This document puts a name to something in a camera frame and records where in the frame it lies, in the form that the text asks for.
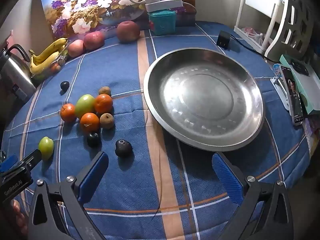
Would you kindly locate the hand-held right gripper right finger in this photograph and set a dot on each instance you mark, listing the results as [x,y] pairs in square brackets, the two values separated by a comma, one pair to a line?
[226,177]

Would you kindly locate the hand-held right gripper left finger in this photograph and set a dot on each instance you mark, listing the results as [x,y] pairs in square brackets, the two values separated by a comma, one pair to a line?
[93,177]

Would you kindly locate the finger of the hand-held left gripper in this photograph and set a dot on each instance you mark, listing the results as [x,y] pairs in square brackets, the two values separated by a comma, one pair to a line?
[8,162]
[32,157]

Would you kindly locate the small green fruit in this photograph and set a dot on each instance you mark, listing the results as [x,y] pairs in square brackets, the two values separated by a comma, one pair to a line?
[46,147]

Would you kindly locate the dark plum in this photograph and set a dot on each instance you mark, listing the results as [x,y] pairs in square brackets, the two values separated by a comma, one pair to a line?
[64,85]
[123,148]
[93,138]

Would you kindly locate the orange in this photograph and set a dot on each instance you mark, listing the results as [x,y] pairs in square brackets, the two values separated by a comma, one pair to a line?
[89,122]
[103,103]
[68,112]

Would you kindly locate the brown round fruit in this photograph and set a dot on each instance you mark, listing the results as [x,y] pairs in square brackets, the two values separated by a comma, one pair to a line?
[104,90]
[107,120]

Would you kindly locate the large green fruit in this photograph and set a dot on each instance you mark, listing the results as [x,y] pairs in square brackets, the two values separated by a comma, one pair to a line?
[84,105]

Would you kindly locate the large steel bowl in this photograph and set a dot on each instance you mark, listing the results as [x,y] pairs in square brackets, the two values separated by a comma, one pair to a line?
[200,97]

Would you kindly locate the person's left hand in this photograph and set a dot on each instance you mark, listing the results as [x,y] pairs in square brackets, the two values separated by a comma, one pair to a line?
[20,215]

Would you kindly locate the blue plaid tablecloth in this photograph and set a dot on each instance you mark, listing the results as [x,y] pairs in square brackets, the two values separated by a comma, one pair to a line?
[175,180]

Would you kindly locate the steel kettle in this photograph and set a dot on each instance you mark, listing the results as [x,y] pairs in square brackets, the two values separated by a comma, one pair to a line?
[13,75]

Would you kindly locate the small orange fruit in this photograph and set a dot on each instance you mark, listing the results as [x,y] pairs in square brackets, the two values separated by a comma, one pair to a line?
[55,67]

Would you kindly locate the purple printed packet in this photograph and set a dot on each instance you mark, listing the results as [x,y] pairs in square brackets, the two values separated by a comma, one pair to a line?
[312,132]

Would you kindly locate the clear plastic fruit container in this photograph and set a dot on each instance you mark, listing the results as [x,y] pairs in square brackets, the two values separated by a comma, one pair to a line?
[61,60]

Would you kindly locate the smartphone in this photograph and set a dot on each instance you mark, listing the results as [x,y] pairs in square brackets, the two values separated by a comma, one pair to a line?
[292,97]

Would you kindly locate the white phone stand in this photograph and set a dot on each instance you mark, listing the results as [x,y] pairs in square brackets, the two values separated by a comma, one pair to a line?
[278,86]

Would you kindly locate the yellow banana bunch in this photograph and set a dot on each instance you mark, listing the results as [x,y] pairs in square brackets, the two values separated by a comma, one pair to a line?
[50,48]

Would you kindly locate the pale pink apple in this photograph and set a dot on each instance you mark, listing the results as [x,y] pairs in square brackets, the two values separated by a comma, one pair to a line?
[75,48]

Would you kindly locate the small blue white packet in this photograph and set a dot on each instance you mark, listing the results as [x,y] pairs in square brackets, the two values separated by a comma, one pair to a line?
[276,69]

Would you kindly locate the teal carton box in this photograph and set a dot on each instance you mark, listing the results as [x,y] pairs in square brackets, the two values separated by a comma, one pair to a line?
[308,90]

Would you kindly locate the black power adapter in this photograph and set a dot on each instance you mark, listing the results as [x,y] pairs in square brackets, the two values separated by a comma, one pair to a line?
[223,40]

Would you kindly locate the plastic bag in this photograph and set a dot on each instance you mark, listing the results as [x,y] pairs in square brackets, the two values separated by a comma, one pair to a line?
[252,33]

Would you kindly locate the dark red apple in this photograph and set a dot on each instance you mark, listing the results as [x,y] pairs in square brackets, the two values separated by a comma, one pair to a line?
[128,31]

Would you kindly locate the flower painting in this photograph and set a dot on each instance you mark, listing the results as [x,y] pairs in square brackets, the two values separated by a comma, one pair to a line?
[87,5]

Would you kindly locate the dark bowl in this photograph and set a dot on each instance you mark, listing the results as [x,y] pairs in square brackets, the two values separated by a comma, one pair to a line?
[186,15]

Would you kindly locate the teal plastic box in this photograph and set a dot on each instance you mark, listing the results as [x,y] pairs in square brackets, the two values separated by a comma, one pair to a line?
[162,22]

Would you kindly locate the white rack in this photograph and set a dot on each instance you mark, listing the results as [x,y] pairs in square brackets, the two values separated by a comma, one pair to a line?
[240,7]

